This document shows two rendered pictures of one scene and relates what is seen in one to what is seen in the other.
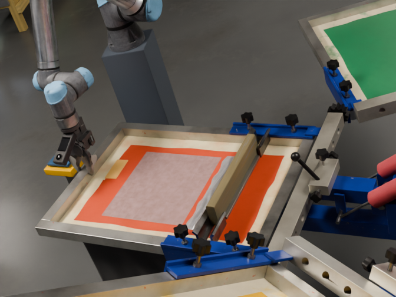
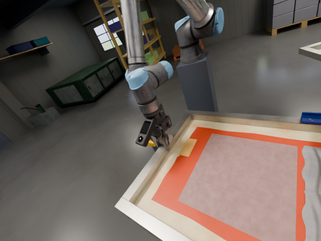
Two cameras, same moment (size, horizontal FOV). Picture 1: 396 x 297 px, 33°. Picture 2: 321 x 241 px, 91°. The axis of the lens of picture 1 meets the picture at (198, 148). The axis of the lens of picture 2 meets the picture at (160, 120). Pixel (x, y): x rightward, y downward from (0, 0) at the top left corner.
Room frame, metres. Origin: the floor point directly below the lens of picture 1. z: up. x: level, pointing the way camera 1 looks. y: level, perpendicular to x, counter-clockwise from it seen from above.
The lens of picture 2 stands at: (1.49, 0.26, 1.48)
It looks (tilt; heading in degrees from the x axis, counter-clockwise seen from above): 31 degrees down; 12
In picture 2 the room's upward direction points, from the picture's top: 23 degrees counter-clockwise
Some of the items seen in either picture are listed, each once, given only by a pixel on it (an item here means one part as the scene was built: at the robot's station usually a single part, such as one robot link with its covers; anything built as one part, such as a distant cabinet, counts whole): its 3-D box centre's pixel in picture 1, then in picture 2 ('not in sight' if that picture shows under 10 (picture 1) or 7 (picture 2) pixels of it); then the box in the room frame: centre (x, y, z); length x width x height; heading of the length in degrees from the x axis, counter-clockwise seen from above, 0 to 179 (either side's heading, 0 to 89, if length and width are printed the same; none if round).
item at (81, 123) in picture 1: (76, 137); (156, 120); (2.03, 0.39, 1.14); 0.09 x 0.08 x 0.12; 146
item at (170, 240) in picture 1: (211, 253); not in sight; (1.44, 0.05, 0.98); 0.30 x 0.05 x 0.07; 56
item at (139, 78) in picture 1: (168, 158); (208, 131); (2.53, 0.14, 0.60); 0.18 x 0.18 x 1.20; 71
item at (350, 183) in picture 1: (345, 189); not in sight; (1.49, -0.37, 1.02); 0.17 x 0.06 x 0.05; 56
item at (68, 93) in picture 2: not in sight; (89, 82); (7.23, 3.47, 0.40); 2.12 x 1.85 x 0.80; 161
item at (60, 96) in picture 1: (59, 99); (142, 86); (2.03, 0.39, 1.30); 0.09 x 0.08 x 0.11; 140
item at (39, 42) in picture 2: not in sight; (38, 43); (7.20, 4.29, 2.09); 0.54 x 0.40 x 0.21; 161
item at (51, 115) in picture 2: not in sight; (37, 113); (5.61, 4.60, 0.37); 0.77 x 0.62 x 0.74; 71
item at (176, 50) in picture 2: not in sight; (187, 48); (7.88, -0.37, 0.19); 1.15 x 0.80 x 0.38; 71
